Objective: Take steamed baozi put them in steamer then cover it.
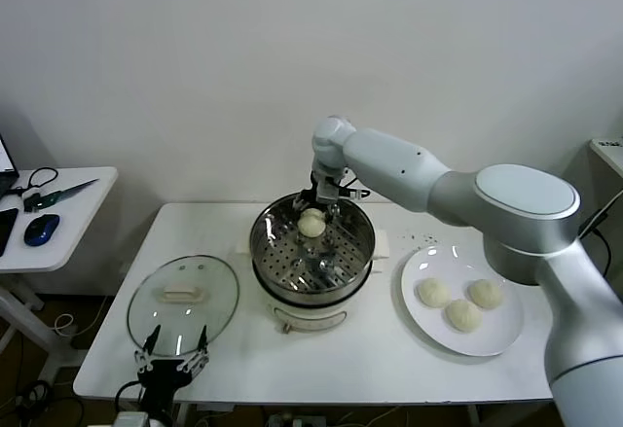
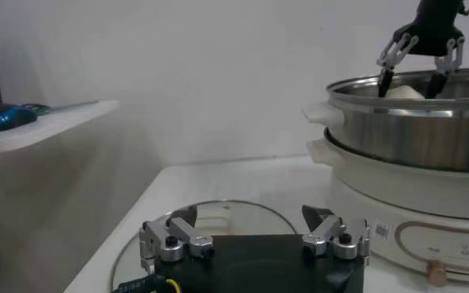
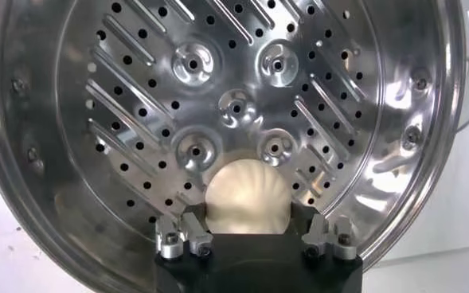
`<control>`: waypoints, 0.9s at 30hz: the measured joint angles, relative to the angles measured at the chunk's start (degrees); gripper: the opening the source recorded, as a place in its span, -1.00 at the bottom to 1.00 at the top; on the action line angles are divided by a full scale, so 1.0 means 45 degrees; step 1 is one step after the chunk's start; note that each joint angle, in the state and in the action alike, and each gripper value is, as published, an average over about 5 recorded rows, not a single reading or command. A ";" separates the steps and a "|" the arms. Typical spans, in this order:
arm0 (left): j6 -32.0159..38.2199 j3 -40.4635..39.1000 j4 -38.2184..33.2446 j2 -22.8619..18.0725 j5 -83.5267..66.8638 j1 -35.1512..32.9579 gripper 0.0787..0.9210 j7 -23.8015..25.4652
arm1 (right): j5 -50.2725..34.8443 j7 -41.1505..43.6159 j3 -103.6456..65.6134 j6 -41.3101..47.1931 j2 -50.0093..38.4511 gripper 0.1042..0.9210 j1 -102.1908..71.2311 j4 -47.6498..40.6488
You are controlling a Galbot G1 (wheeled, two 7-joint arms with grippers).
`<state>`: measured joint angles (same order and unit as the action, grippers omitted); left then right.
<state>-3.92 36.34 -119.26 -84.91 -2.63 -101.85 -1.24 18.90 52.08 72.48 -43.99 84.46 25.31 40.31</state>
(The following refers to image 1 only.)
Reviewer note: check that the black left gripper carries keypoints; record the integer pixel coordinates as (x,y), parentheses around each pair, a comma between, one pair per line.
(160,378)

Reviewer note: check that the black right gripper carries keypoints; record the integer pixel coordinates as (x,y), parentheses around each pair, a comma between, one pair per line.
(328,186)

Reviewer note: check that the white steamed baozi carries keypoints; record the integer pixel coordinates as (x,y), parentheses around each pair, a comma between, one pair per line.
(485,294)
(311,225)
(463,316)
(432,294)

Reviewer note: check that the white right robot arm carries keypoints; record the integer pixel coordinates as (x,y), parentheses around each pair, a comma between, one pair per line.
(389,164)

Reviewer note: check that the stainless steel steamer basket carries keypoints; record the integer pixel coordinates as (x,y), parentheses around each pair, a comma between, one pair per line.
(272,242)

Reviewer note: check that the white electric cooker pot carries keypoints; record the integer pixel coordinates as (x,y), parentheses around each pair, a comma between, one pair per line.
(311,319)

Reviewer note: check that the white side table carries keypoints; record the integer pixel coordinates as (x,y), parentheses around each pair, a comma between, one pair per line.
(83,232)

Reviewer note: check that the white round plate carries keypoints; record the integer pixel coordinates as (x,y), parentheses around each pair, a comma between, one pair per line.
(418,320)

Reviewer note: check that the blue computer mouse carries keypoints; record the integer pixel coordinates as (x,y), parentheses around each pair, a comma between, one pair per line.
(41,230)

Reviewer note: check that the black smartphone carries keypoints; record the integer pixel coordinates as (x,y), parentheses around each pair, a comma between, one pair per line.
(6,230)

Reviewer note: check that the black laptop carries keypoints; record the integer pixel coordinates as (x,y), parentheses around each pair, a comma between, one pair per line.
(5,159)

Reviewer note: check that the white table with label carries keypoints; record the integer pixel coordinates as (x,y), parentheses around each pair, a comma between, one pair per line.
(611,154)

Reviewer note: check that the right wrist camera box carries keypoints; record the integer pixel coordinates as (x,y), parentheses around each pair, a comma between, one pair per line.
(354,192)

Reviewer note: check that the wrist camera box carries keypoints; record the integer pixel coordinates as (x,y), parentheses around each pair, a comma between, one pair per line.
(354,192)
(131,418)

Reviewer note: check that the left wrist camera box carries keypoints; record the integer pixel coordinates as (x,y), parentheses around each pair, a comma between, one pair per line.
(131,418)

